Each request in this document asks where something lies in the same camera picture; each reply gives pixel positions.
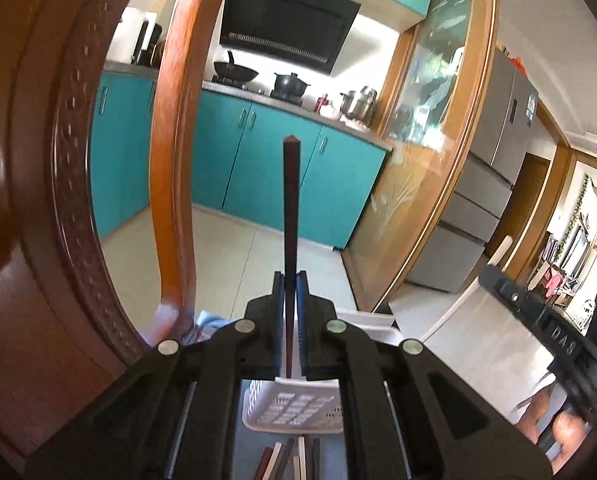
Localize black kitchen appliance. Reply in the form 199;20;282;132
132;22;163;67

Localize grey refrigerator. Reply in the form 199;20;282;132
405;50;540;293

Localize white chopstick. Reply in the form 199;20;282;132
291;435;307;480

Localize steel stockpot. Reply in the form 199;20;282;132
339;87;378;121

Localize black casserole pot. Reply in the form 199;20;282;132
273;72;311;101

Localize grey kitchen countertop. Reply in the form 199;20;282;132
103;60;394;153

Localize white plastic basket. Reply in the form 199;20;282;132
242;377;346;435

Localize wood-framed glass sliding door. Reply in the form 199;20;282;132
341;0;499;311

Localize brown wooden door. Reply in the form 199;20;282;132
508;152;551;281

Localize teal base cabinets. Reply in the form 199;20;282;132
89;71;389;251

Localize hanging clothes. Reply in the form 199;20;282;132
538;232;579;306

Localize person's right hand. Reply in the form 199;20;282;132
518;387;591;466

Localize pale wooden chopstick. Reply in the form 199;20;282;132
266;441;285;480

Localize wooden chair back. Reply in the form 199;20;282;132
0;0;239;461

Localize blue cloth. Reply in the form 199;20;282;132
194;310;234;343

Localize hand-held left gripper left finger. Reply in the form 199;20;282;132
26;271;286;480

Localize black range hood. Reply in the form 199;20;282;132
219;0;361;75

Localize black wok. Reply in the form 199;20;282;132
213;50;260;86

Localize gas stove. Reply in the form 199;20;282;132
211;76;304;103

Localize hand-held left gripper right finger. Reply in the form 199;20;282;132
296;271;554;480

